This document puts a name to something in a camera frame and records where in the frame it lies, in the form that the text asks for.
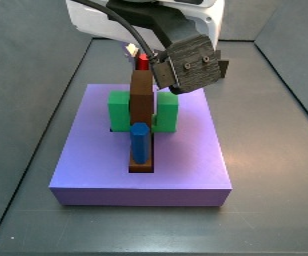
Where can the purple base board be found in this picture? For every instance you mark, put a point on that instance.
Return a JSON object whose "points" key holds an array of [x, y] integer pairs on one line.
{"points": [[91, 175]]}

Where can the blue hexagonal peg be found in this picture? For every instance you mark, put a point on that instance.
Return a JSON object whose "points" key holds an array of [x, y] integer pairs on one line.
{"points": [[139, 135]]}

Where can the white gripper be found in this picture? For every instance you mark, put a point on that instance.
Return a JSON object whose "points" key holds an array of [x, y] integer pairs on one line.
{"points": [[91, 21]]}

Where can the red peg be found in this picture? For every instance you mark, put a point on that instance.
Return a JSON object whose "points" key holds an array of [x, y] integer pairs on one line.
{"points": [[142, 62]]}

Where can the brown upright block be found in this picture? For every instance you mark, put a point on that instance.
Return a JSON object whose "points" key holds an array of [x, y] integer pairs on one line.
{"points": [[140, 113]]}

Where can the green U-shaped block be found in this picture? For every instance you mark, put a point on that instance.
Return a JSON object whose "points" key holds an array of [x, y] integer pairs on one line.
{"points": [[163, 118]]}

